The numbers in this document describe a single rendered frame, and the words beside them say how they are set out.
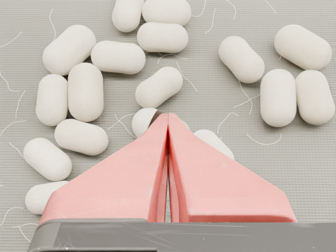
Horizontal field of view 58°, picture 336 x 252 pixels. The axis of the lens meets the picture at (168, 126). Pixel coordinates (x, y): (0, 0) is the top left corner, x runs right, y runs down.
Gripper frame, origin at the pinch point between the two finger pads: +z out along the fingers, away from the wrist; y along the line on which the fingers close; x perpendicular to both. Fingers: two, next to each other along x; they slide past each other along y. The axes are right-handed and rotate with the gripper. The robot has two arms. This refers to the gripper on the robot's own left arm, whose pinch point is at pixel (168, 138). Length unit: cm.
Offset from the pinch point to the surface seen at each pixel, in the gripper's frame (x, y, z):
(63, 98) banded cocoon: 2.0, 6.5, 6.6
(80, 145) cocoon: 3.8, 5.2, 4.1
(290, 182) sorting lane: 6.3, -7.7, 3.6
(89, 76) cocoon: 0.8, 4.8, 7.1
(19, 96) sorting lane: 2.8, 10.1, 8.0
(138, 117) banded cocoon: 2.5, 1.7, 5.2
